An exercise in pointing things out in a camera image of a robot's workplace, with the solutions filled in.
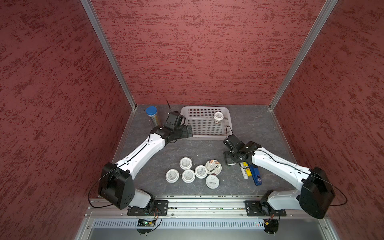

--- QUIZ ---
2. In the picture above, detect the brown chocolate yogurt cup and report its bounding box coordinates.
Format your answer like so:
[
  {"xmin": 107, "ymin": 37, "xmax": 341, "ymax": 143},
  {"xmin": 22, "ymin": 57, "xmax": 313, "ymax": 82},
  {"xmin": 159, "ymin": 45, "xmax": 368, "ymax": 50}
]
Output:
[{"xmin": 205, "ymin": 160, "xmax": 222, "ymax": 176}]

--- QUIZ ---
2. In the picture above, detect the white yogurt cup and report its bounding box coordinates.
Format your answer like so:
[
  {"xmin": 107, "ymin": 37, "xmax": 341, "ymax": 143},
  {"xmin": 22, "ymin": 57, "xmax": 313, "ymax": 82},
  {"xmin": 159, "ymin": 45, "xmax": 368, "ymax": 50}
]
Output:
[
  {"xmin": 214, "ymin": 112, "xmax": 224, "ymax": 124},
  {"xmin": 195, "ymin": 165, "xmax": 208, "ymax": 179},
  {"xmin": 166, "ymin": 169, "xmax": 180, "ymax": 184},
  {"xmin": 179, "ymin": 157, "xmax": 193, "ymax": 170},
  {"xmin": 206, "ymin": 175, "xmax": 220, "ymax": 189},
  {"xmin": 182, "ymin": 169, "xmax": 196, "ymax": 184}
]

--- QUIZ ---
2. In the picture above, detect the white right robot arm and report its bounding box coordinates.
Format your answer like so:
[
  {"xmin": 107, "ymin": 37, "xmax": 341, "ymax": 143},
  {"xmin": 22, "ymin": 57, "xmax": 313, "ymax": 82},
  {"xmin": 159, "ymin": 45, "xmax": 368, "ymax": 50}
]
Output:
[{"xmin": 224, "ymin": 140, "xmax": 336, "ymax": 219}]

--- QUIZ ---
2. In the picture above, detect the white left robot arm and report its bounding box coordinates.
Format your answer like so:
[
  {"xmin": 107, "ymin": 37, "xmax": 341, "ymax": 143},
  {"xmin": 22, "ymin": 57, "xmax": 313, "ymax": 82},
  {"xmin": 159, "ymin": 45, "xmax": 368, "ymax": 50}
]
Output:
[{"xmin": 98, "ymin": 125, "xmax": 193, "ymax": 210}]

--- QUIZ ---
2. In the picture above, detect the white perforated plastic basket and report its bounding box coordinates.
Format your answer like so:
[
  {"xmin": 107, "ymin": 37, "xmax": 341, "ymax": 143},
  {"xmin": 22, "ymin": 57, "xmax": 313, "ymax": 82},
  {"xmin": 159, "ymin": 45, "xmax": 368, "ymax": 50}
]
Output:
[{"xmin": 181, "ymin": 106, "xmax": 233, "ymax": 141}]

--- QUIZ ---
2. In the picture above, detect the white yogurt cup front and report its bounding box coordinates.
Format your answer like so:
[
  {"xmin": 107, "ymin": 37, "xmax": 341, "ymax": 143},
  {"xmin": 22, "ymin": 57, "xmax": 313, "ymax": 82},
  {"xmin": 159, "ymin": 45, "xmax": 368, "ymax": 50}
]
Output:
[{"xmin": 206, "ymin": 175, "xmax": 220, "ymax": 189}]

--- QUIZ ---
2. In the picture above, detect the white glue stick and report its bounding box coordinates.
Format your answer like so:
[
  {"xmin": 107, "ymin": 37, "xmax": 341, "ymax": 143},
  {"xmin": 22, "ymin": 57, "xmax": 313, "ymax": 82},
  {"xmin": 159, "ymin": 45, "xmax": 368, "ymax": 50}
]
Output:
[{"xmin": 240, "ymin": 164, "xmax": 249, "ymax": 180}]

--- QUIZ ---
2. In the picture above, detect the yellow glue stick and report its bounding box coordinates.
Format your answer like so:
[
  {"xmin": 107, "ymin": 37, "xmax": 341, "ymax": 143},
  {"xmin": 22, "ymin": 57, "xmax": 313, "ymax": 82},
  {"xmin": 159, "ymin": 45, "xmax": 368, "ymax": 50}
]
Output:
[{"xmin": 242, "ymin": 162, "xmax": 252, "ymax": 177}]

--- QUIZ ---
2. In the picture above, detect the blue-lidded clear tube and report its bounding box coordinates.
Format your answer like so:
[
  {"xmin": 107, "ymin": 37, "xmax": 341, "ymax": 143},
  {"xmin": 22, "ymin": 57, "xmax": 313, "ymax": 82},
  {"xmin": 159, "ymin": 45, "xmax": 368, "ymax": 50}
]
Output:
[{"xmin": 146, "ymin": 106, "xmax": 161, "ymax": 127}]

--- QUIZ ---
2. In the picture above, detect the right black connector board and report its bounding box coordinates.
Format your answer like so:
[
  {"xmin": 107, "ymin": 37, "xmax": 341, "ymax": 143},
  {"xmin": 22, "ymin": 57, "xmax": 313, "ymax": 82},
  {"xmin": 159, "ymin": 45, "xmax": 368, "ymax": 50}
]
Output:
[{"xmin": 264, "ymin": 220, "xmax": 279, "ymax": 235}]

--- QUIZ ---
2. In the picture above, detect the left green circuit board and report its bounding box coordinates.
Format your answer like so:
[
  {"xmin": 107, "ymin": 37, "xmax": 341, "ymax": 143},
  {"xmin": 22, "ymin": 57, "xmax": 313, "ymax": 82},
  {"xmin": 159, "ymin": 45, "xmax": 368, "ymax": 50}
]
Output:
[{"xmin": 138, "ymin": 219, "xmax": 157, "ymax": 228}]

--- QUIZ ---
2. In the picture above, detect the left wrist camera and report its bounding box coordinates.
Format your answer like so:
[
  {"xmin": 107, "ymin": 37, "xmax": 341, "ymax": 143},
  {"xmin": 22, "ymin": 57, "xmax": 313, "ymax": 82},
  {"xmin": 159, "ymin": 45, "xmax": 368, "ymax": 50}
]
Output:
[{"xmin": 164, "ymin": 111, "xmax": 185, "ymax": 131}]

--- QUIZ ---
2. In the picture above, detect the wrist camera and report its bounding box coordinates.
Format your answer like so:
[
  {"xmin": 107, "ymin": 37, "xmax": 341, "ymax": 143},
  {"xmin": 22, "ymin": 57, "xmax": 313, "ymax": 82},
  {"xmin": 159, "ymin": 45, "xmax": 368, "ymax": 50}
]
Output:
[
  {"xmin": 164, "ymin": 111, "xmax": 185, "ymax": 131},
  {"xmin": 223, "ymin": 134, "xmax": 245, "ymax": 152}
]

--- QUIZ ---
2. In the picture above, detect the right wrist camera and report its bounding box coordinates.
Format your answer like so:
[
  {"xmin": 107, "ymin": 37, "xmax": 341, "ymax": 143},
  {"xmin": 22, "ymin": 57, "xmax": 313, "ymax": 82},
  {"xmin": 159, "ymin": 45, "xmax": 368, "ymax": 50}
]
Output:
[{"xmin": 223, "ymin": 134, "xmax": 245, "ymax": 152}]

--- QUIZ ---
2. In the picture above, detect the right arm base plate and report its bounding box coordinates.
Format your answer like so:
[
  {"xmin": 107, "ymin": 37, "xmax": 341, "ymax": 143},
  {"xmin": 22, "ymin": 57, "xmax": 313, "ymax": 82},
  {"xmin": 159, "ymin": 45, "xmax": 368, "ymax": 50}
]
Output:
[{"xmin": 244, "ymin": 201, "xmax": 287, "ymax": 217}]

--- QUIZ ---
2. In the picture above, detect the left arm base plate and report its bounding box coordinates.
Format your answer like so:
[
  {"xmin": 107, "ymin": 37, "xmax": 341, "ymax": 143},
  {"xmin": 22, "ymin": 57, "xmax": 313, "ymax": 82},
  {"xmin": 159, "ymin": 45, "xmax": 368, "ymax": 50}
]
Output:
[{"xmin": 127, "ymin": 200, "xmax": 169, "ymax": 217}]

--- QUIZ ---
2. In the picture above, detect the aluminium front rail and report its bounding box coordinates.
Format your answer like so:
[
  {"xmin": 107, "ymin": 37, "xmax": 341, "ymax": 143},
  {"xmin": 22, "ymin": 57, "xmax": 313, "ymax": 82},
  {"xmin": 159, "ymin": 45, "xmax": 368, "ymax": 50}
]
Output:
[{"xmin": 85, "ymin": 196, "xmax": 329, "ymax": 219}]

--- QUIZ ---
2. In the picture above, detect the left aluminium corner post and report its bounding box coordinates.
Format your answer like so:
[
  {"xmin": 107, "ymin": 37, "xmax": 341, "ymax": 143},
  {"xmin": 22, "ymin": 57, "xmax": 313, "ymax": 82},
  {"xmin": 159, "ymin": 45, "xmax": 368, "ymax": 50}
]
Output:
[{"xmin": 81, "ymin": 0, "xmax": 137, "ymax": 111}]

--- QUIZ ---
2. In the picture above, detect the aluminium corner post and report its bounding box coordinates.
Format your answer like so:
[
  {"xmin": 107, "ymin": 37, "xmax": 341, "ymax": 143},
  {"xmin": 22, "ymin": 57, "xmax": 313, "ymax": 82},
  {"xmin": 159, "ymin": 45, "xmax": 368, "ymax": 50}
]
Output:
[
  {"xmin": 269, "ymin": 0, "xmax": 338, "ymax": 111},
  {"xmin": 81, "ymin": 0, "xmax": 137, "ymax": 111}
]

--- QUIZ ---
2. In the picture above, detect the right aluminium corner post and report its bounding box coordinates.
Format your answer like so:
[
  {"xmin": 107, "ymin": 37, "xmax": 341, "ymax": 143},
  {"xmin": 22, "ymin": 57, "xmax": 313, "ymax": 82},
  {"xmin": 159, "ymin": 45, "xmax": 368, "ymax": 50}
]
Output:
[{"xmin": 269, "ymin": 0, "xmax": 338, "ymax": 111}]

